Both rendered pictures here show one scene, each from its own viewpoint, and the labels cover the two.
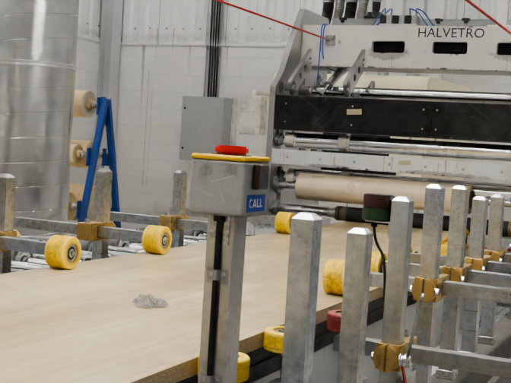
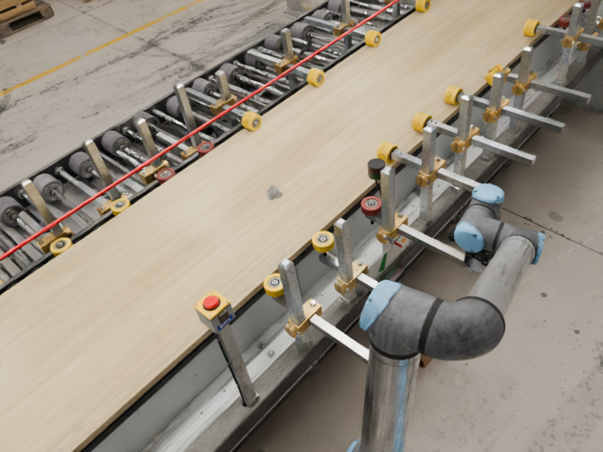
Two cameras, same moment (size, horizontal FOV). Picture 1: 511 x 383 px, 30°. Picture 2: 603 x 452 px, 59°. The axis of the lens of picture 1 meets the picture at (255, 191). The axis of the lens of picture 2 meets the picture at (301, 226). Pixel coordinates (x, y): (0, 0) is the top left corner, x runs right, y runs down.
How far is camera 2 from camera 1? 1.28 m
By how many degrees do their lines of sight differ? 47
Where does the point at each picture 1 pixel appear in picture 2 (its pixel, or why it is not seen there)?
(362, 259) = (341, 237)
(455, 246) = (461, 129)
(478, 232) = (495, 95)
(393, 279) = (384, 205)
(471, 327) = not seen: hidden behind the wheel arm
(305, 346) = (293, 307)
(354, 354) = (345, 268)
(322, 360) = not seen: hidden behind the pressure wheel
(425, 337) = (424, 198)
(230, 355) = (234, 356)
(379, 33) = not seen: outside the picture
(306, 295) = (290, 292)
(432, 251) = (427, 161)
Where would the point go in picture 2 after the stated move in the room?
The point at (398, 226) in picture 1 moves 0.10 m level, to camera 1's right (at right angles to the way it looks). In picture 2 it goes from (385, 184) to (415, 186)
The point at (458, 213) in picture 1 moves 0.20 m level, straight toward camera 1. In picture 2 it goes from (464, 112) to (446, 142)
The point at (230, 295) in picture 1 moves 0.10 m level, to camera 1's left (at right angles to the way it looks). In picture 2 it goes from (225, 345) to (193, 338)
